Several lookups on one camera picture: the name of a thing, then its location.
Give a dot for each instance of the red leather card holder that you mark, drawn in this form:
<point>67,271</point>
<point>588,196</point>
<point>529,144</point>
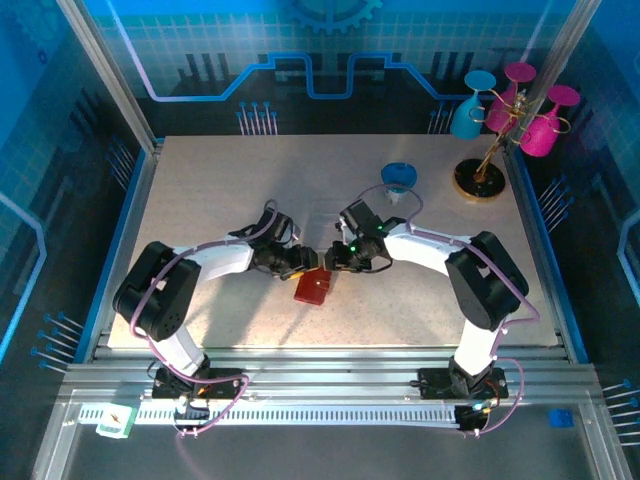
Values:
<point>312,290</point>

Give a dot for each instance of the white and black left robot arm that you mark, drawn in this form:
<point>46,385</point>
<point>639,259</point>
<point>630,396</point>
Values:
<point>220,262</point>

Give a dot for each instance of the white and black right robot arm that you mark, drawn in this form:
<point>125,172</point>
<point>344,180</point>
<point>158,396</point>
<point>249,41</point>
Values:
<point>425,250</point>

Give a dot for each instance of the blue goblet with white foot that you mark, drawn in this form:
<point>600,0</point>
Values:
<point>398,175</point>

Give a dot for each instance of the gold glass rack stand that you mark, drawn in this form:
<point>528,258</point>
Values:
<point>479,182</point>

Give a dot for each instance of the blue hanging goblet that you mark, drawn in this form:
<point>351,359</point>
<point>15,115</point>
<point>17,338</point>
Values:
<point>465,120</point>

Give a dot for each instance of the pink hanging goblet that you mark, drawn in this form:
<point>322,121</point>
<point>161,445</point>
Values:
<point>540,137</point>
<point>500,115</point>

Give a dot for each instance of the green and white small box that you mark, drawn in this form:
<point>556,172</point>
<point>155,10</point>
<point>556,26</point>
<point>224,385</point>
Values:
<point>115,422</point>

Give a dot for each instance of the small blue block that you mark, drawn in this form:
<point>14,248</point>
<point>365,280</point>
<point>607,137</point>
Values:
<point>561,418</point>

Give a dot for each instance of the aluminium frame rail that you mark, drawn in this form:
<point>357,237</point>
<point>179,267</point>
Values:
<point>325,372</point>

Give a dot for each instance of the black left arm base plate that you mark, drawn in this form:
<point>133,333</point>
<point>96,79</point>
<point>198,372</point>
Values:
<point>227,377</point>

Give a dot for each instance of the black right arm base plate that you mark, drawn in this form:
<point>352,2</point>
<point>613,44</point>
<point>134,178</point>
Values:
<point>432,382</point>

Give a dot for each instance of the aluminium frame post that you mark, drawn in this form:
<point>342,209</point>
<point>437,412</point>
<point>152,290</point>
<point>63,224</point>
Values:
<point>110,80</point>
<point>560,45</point>

